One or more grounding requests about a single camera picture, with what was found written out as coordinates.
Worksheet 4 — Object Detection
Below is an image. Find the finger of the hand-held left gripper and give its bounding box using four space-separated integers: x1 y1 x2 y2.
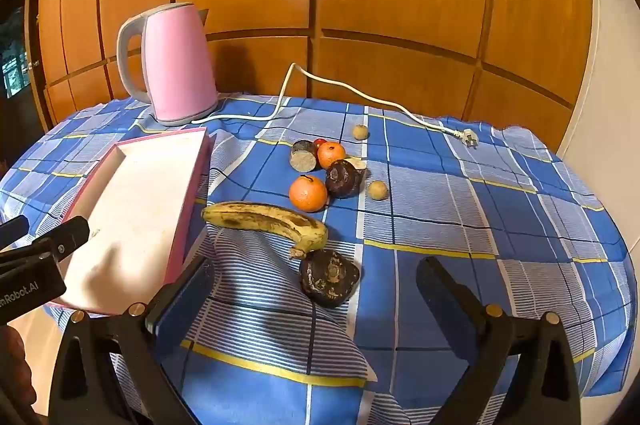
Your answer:
0 215 30 251
30 216 91 264

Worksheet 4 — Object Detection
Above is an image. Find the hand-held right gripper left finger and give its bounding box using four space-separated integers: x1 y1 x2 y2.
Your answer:
47 254 218 425

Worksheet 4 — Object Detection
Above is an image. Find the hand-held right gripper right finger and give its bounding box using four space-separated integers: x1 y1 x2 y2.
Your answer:
416 256 583 425

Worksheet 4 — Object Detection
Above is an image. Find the pink and white shallow box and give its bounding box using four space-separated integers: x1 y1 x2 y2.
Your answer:
47 126 218 317

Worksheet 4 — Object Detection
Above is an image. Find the spotted yellow banana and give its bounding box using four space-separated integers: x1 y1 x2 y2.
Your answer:
201 201 329 260

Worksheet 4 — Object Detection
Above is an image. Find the dark purple round fruit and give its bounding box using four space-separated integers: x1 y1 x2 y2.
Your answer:
325 159 366 199
299 249 361 308

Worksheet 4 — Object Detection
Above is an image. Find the orange tangerine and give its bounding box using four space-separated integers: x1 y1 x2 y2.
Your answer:
317 141 347 170
288 175 329 213

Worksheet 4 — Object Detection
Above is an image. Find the person's left hand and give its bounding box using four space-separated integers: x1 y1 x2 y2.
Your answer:
0 326 27 407

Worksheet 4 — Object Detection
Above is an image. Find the blue plaid tablecloth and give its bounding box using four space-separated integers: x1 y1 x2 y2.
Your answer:
0 95 636 425

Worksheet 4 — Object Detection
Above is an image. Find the dark window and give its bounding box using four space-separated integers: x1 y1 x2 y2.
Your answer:
0 5 28 100

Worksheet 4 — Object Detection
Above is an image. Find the pink electric kettle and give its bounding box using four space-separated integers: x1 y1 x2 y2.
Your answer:
116 2 220 127

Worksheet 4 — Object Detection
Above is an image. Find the white power cord with plug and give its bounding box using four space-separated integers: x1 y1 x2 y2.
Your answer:
190 63 480 150

